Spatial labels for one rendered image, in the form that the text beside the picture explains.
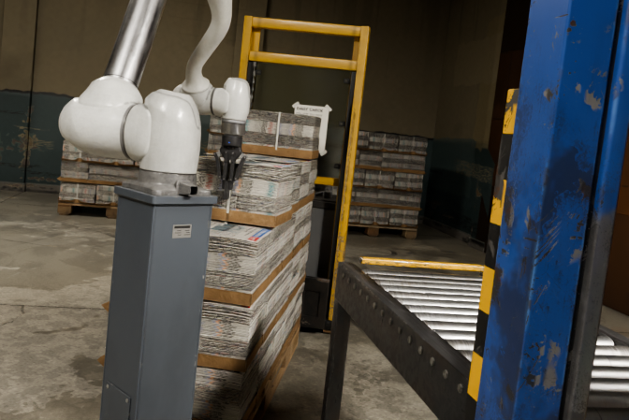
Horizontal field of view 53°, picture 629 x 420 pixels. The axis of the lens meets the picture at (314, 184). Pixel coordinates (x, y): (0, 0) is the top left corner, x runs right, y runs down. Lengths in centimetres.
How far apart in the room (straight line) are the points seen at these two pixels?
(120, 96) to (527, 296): 138
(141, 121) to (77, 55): 757
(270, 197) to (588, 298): 180
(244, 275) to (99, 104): 74
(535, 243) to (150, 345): 130
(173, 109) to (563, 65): 123
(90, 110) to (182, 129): 26
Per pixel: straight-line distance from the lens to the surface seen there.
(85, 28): 931
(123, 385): 187
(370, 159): 782
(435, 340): 140
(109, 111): 179
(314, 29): 384
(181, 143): 171
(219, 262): 216
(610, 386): 137
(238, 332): 221
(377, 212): 794
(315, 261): 399
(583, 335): 68
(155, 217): 168
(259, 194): 239
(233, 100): 233
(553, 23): 66
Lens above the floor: 120
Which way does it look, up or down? 5 degrees down
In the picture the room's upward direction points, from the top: 6 degrees clockwise
